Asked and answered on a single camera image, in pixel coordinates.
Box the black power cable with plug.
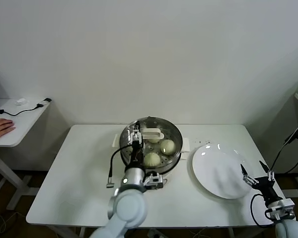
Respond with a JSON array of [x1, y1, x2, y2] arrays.
[[270, 116, 298, 174]]

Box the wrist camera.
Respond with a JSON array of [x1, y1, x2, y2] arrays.
[[144, 172, 165, 191], [264, 198, 296, 221]]

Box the stainless steel steamer basket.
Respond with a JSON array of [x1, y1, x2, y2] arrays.
[[119, 118, 183, 173]]

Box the black desk cable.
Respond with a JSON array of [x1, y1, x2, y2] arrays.
[[0, 104, 44, 117]]

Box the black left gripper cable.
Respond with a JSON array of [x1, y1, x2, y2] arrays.
[[106, 147, 135, 189]]

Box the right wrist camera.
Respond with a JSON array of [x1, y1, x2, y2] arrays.
[[264, 198, 296, 221]]

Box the white desk foot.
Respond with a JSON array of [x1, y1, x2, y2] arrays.
[[279, 173, 298, 198]]

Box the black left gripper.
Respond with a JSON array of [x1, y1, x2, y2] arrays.
[[128, 120, 145, 170]]

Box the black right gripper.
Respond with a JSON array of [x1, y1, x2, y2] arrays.
[[240, 160, 285, 203]]

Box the glass pot lid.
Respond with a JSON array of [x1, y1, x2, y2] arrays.
[[120, 118, 183, 170]]

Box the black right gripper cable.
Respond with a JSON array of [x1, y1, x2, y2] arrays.
[[250, 193, 277, 228]]

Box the white side desk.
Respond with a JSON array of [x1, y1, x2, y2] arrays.
[[0, 99, 53, 211]]

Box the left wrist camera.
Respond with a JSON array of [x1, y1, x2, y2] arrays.
[[144, 172, 165, 191]]

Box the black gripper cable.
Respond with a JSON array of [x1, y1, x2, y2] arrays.
[[250, 193, 277, 228], [106, 147, 135, 189]]

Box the person's hand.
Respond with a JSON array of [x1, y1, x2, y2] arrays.
[[0, 118, 16, 145]]

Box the white round plate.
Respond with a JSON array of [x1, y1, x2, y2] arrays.
[[191, 144, 254, 200]]

